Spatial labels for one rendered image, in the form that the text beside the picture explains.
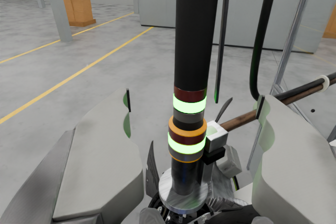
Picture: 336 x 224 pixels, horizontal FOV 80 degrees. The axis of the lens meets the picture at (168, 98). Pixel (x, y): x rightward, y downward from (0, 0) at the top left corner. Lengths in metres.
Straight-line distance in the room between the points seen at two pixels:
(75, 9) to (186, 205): 8.49
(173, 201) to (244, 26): 5.63
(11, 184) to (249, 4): 5.51
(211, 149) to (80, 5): 8.34
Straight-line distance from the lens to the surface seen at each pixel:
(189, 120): 0.21
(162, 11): 7.72
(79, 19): 8.61
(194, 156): 0.24
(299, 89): 0.39
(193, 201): 0.30
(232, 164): 0.79
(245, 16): 5.78
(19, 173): 2.62
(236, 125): 0.29
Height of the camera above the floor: 1.72
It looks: 32 degrees down
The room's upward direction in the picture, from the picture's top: straight up
